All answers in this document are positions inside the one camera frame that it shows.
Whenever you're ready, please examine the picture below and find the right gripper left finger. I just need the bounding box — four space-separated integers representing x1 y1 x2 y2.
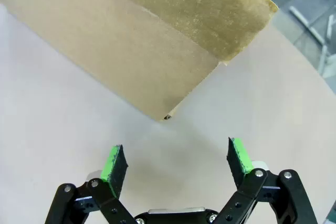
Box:
44 144 140 224

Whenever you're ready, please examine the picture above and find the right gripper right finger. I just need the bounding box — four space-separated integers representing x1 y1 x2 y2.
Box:
217 136 320 224

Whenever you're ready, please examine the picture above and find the brown cardboard shipping box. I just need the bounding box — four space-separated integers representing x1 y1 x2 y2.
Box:
0 0 279 122

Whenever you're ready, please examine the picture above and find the white side table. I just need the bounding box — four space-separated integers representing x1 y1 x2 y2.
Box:
288 5 336 78

